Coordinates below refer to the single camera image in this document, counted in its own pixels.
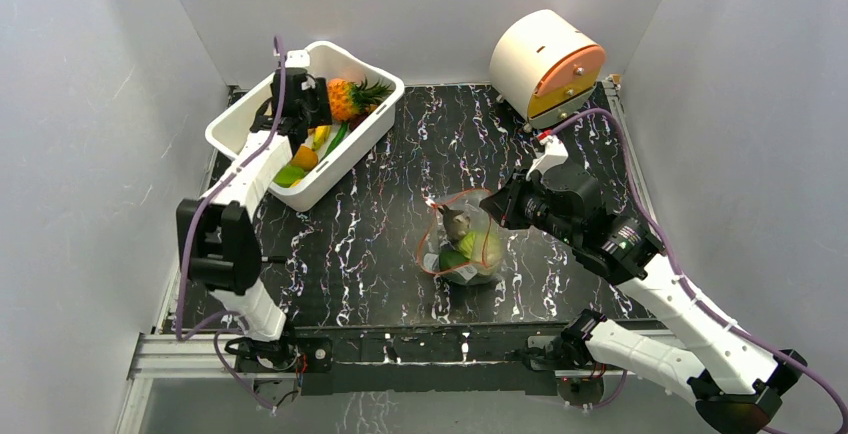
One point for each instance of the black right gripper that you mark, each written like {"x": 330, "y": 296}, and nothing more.
{"x": 506, "y": 202}

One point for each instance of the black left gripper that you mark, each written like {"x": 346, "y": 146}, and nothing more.
{"x": 319, "y": 98}

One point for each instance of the grey toy fish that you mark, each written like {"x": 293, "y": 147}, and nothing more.
{"x": 456, "y": 223}

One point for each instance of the light green toy cabbage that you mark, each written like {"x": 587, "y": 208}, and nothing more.
{"x": 483, "y": 252}

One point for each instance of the clear zip bag orange zipper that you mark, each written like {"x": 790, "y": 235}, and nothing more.
{"x": 434, "y": 239}

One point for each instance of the dark green toy avocado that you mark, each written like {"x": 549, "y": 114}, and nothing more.
{"x": 450, "y": 259}

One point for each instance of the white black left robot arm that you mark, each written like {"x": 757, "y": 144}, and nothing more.
{"x": 218, "y": 244}

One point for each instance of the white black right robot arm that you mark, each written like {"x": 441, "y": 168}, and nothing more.
{"x": 735, "y": 386}

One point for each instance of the yellow toy banana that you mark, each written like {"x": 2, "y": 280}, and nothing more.
{"x": 320, "y": 136}

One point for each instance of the orange toy pineapple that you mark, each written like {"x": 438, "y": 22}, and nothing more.
{"x": 348, "y": 99}

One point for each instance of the green toy chili pepper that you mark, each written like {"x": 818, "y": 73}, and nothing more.
{"x": 337, "y": 139}

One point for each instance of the orange toy orange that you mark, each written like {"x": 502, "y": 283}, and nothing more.
{"x": 305, "y": 159}

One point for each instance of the bright green toy lime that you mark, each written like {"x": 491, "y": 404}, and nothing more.
{"x": 289, "y": 175}

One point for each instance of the white plastic bin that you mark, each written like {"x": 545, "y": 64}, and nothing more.
{"x": 228, "y": 131}

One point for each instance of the cream round drum orange face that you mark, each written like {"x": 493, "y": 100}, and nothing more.
{"x": 545, "y": 68}

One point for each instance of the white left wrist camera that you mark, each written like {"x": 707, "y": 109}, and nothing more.
{"x": 297, "y": 59}

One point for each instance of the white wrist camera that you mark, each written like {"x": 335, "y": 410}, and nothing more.
{"x": 553, "y": 153}
{"x": 297, "y": 59}

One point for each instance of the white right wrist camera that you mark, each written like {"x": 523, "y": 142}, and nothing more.
{"x": 553, "y": 153}

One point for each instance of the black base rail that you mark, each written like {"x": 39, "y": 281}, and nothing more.
{"x": 480, "y": 357}

